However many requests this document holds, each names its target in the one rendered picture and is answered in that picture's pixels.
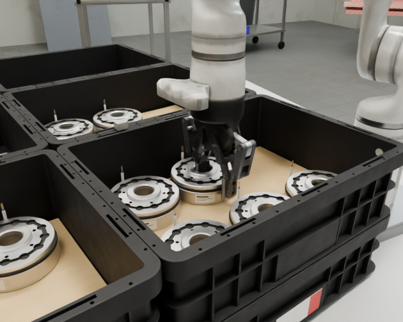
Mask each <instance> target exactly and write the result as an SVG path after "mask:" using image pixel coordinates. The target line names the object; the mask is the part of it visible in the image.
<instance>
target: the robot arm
mask: <svg viewBox="0 0 403 322"><path fill-rule="evenodd" d="M190 2H191V10H192V30H191V34H192V35H191V54H192V56H191V68H190V79H186V80H180V79H160V80H159V81H158V82H157V95H159V96H160V97H162V98H164V99H166V100H169V101H171V102H173V103H175V104H177V105H180V106H182V107H185V108H186V109H190V113H191V116H187V117H184V118H182V128H183V133H184V142H185V147H186V153H187V154H188V155H190V154H191V155H192V156H193V160H194V162H195V169H196V170H195V171H198V172H201V173H205V172H209V167H210V160H208V158H209V156H210V153H211V152H213V154H215V158H216V162H217V164H219V165H220V167H221V172H222V175H223V178H222V185H221V198H222V199H223V200H224V201H227V200H230V199H232V198H234V196H236V194H237V180H239V179H242V178H244V177H247V176H249V173H250V170H251V165H252V161H253V157H254V154H255V149H256V146H257V144H256V142H255V141H254V140H250V141H247V140H245V139H244V138H243V137H241V132H240V130H239V122H240V120H241V118H242V117H243V115H244V97H245V85H246V65H245V49H246V16H245V14H244V12H243V10H242V9H241V6H240V2H239V0H190ZM392 2H393V0H364V1H363V11H362V16H361V26H360V35H359V41H358V52H357V56H356V57H357V69H358V73H359V74H360V76H361V77H363V78H365V79H368V80H372V81H379V82H385V83H390V84H396V85H398V88H397V91H396V92H394V93H392V94H389V95H384V96H376V97H371V98H366V99H364V100H362V101H361V102H360V103H359V104H358V108H357V111H356V117H355V121H354V126H356V127H359V128H362V129H365V130H368V131H370V132H373V133H376V134H379V135H382V136H385V137H387V138H390V139H393V140H396V141H399V142H402V143H403V27H402V26H389V25H387V21H386V19H387V15H388V10H389V8H390V6H391V4H392ZM191 139H194V145H193V146H192V144H191ZM228 152H230V154H229V155H228V156H225V157H224V156H223V154H225V153H228ZM229 162H230V163H231V166H232V169H230V170H229V168H228V163H229ZM402 170H403V166H402V167H399V168H398V169H396V170H394V171H393V174H392V177H391V180H393V181H394V182H395V188H393V189H391V190H389V191H388V194H387V197H386V201H385V205H387V206H388V207H389V206H390V205H391V204H394V201H395V197H396V194H397V189H398V187H399V182H400V178H401V175H402Z"/></svg>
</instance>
